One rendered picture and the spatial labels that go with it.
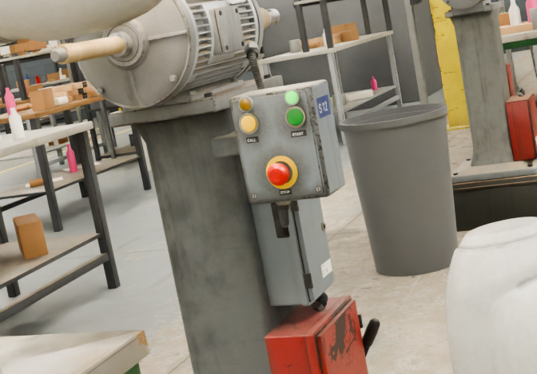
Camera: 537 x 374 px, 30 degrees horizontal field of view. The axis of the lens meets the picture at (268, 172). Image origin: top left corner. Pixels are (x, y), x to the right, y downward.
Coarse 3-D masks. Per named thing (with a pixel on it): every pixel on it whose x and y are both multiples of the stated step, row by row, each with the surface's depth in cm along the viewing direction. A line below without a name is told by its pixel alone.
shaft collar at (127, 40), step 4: (116, 32) 185; (120, 32) 184; (124, 32) 185; (112, 36) 184; (120, 36) 183; (124, 36) 183; (128, 36) 184; (124, 40) 183; (128, 40) 183; (124, 44) 183; (128, 44) 183; (132, 44) 184; (124, 48) 183; (128, 48) 183; (124, 52) 184; (128, 52) 184; (116, 56) 184; (120, 56) 184
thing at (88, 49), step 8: (96, 40) 176; (104, 40) 178; (112, 40) 180; (120, 40) 182; (64, 48) 167; (72, 48) 168; (80, 48) 170; (88, 48) 172; (96, 48) 175; (104, 48) 177; (112, 48) 179; (120, 48) 182; (72, 56) 168; (80, 56) 170; (88, 56) 173; (96, 56) 176
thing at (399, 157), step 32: (352, 128) 448; (384, 128) 439; (416, 128) 440; (352, 160) 459; (384, 160) 444; (416, 160) 443; (448, 160) 457; (384, 192) 448; (416, 192) 446; (448, 192) 456; (384, 224) 453; (416, 224) 448; (448, 224) 456; (384, 256) 459; (416, 256) 452; (448, 256) 457
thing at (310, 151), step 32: (256, 96) 178; (320, 96) 178; (256, 128) 178; (288, 128) 176; (320, 128) 176; (256, 160) 180; (288, 160) 177; (320, 160) 176; (256, 192) 181; (288, 192) 179; (320, 192) 177; (288, 224) 186
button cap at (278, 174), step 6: (270, 168) 177; (276, 168) 176; (282, 168) 176; (270, 174) 177; (276, 174) 176; (282, 174) 176; (288, 174) 176; (270, 180) 177; (276, 180) 176; (282, 180) 176
